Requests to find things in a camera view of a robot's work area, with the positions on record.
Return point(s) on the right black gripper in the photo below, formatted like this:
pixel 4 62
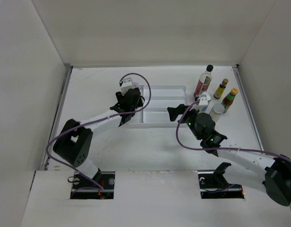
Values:
pixel 174 112

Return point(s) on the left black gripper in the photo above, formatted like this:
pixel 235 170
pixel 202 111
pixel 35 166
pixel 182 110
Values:
pixel 120 97

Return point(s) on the white bead jar grey lid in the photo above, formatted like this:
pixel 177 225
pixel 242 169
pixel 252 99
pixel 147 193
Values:
pixel 216 112

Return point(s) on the tall clear red-label bottle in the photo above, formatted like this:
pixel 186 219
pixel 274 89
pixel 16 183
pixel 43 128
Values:
pixel 204 81

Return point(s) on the small yellow-label dark bottle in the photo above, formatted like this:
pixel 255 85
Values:
pixel 220 90

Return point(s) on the green red chili sauce bottle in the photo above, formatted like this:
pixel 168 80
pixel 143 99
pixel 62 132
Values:
pixel 228 100

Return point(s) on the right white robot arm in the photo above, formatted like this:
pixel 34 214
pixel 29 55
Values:
pixel 261 170

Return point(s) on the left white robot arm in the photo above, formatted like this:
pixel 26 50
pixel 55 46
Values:
pixel 75 139

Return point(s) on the white compartment tray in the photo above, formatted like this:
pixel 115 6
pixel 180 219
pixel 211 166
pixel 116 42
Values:
pixel 155 115

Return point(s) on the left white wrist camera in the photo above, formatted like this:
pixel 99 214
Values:
pixel 125 85

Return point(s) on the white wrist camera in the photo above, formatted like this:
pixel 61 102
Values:
pixel 196 99
pixel 125 85

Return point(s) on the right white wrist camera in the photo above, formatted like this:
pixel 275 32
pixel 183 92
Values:
pixel 196 99

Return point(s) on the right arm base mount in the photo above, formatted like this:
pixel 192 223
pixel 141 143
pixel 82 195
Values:
pixel 213 185

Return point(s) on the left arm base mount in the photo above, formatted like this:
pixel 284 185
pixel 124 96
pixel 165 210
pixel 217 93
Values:
pixel 83 189

